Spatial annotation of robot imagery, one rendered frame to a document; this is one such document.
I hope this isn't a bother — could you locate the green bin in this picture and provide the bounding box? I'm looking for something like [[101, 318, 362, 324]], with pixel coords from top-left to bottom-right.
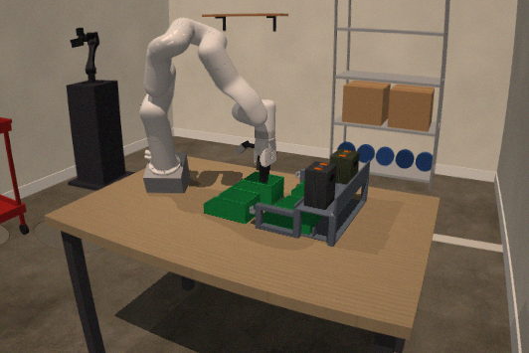
[[205, 187, 260, 224], [232, 171, 284, 205], [264, 195, 321, 235], [292, 180, 304, 198]]

